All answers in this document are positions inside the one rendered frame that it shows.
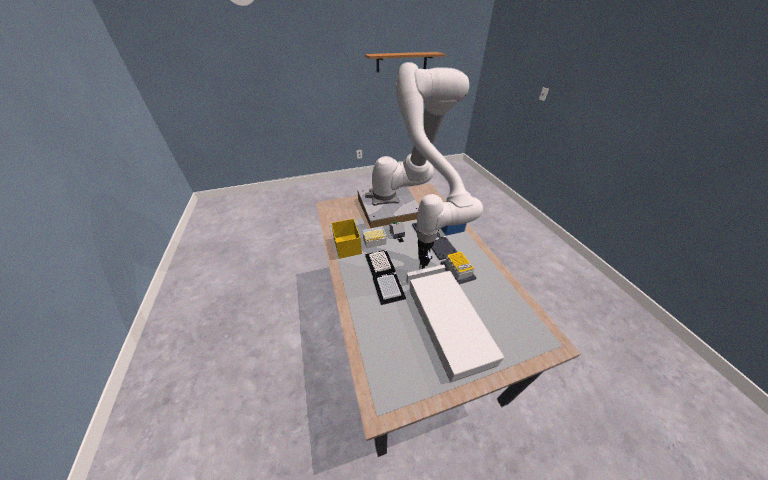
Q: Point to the blue open-top bin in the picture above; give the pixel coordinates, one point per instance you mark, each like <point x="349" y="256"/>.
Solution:
<point x="453" y="229"/>

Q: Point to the yellow open-top bin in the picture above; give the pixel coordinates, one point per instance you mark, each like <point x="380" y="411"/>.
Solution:
<point x="347" y="238"/>

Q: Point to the grey bench mat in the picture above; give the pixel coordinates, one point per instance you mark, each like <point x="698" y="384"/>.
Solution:
<point x="400" y="360"/>

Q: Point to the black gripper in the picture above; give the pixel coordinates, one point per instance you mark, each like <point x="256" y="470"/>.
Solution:
<point x="424" y="253"/>

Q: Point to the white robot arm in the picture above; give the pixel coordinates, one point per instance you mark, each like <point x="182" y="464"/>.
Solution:
<point x="439" y="89"/>

